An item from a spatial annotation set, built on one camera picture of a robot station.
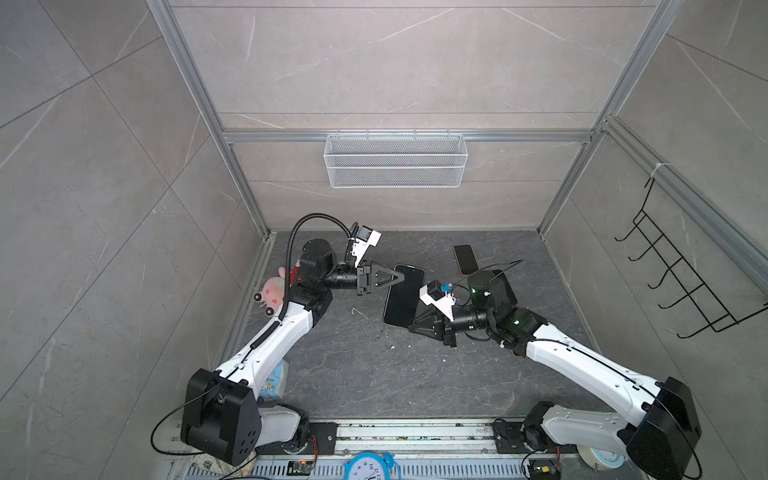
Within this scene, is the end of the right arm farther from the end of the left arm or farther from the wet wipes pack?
the wet wipes pack

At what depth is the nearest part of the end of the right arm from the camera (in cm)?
61

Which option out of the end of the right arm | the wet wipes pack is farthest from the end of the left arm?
the wet wipes pack

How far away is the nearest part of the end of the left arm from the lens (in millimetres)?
611
